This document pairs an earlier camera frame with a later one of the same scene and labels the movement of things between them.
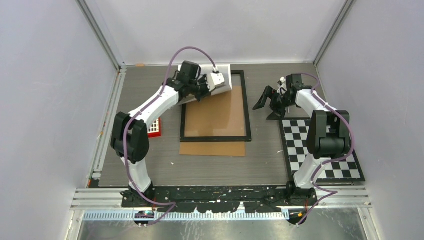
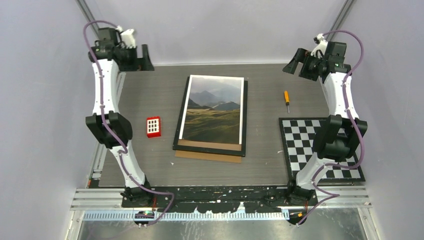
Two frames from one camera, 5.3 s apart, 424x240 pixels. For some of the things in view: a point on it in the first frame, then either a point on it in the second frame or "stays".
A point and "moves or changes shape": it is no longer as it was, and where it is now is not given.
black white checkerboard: [295, 133] stays
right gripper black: [278, 114] to [303, 56]
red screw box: [155, 129] stays
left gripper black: [207, 93] to [142, 64]
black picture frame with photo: [223, 117] moves or changes shape
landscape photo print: [207, 69] to [213, 109]
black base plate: [186, 199] stays
